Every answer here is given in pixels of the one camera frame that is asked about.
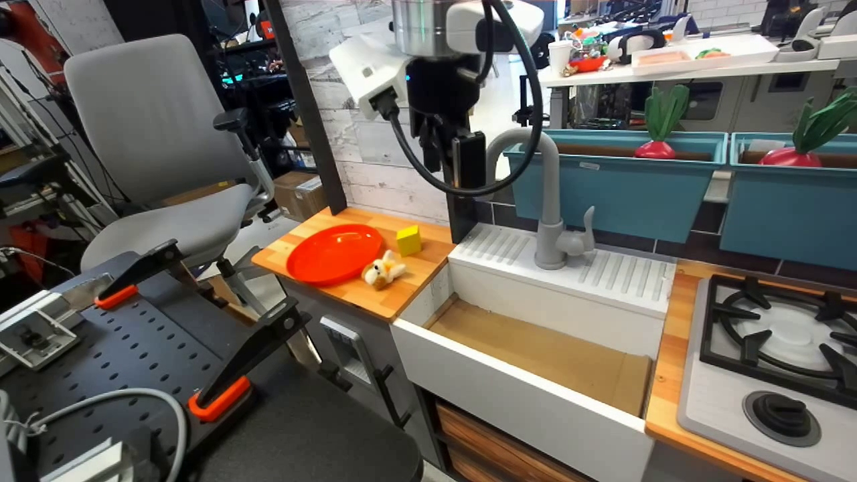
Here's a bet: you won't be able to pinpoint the red toy radish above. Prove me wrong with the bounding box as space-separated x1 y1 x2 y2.
759 88 857 172
635 80 695 160

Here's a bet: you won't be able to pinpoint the wooden countertop under plate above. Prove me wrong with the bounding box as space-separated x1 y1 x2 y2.
250 205 456 326

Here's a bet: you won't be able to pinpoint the white background table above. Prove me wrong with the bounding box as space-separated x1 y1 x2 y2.
543 51 846 128

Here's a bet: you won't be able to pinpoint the grey toy stove top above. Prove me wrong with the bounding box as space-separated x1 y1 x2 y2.
679 270 857 482

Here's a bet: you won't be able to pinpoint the black kitchen frame post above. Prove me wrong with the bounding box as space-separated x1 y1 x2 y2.
422 96 483 247
266 0 351 217

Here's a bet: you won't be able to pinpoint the black stove knob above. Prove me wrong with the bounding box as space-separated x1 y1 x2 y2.
744 387 825 450

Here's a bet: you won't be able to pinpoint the wooden countertop around stove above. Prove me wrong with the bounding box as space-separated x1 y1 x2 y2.
644 256 857 482

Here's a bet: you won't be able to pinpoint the black perforated table board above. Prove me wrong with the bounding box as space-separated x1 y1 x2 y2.
0 266 426 482

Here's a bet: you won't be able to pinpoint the orange plastic plate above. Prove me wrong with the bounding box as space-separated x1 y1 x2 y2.
285 223 388 290

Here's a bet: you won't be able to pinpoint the grey office chair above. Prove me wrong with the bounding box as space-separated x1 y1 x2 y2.
63 33 280 279

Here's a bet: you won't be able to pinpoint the small white brown toy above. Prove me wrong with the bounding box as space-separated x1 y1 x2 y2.
360 250 411 292

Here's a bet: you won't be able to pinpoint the grey cable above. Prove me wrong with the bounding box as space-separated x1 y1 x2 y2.
17 386 194 482

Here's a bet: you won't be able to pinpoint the white toy kitchen sink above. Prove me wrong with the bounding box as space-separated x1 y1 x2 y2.
388 220 680 482

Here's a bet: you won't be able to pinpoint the grey toy tap faucet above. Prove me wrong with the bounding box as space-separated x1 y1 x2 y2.
485 125 600 274

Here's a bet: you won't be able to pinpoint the black clamp orange handle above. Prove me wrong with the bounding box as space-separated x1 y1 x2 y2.
185 300 308 426
91 238 187 312

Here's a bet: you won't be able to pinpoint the teal planter box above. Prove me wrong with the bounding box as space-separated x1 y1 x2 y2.
505 128 731 247
718 130 857 276

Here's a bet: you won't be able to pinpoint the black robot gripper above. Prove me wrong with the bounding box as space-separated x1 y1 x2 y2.
404 54 490 196

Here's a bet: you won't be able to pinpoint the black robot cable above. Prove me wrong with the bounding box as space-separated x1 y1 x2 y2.
371 0 548 197

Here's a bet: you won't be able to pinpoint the grey wood panel backboard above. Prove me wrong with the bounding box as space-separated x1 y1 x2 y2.
280 0 452 225

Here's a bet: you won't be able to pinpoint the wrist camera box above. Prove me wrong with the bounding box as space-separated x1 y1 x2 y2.
327 35 407 108

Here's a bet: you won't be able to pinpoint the cardboard box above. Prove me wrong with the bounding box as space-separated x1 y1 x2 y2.
272 168 329 223

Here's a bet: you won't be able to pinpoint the silver metal mounting block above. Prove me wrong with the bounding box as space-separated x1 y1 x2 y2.
0 304 80 373

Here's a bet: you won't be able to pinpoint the wooden drawer fronts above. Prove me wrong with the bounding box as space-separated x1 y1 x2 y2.
431 398 593 482

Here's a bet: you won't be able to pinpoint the small yellow block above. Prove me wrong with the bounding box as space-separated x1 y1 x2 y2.
394 223 426 256

